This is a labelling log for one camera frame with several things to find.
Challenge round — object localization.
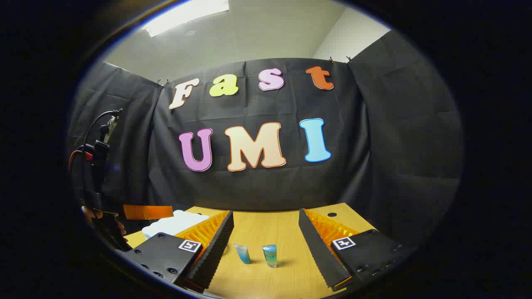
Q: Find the black cable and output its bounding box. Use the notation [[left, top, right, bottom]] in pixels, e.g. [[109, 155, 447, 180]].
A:
[[82, 110, 122, 148]]

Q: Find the red cable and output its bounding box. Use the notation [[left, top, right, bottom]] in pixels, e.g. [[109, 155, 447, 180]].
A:
[[68, 149, 94, 174]]

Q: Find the blue bottle with triangular cap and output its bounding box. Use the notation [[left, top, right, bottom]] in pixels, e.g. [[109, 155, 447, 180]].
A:
[[262, 244, 278, 269]]

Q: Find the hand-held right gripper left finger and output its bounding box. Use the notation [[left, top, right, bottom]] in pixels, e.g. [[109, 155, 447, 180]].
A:
[[125, 210, 235, 291]]

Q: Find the black backdrop cloth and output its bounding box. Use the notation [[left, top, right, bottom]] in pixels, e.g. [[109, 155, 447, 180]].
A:
[[66, 30, 464, 250]]

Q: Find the blue tube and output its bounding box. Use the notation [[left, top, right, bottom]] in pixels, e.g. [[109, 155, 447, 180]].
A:
[[233, 243, 253, 265]]

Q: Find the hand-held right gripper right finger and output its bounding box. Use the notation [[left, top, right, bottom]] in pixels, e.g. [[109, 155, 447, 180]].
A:
[[298, 208, 416, 291]]

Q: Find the pale blue suitcase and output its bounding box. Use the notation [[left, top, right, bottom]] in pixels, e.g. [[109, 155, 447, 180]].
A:
[[142, 210, 211, 240]]

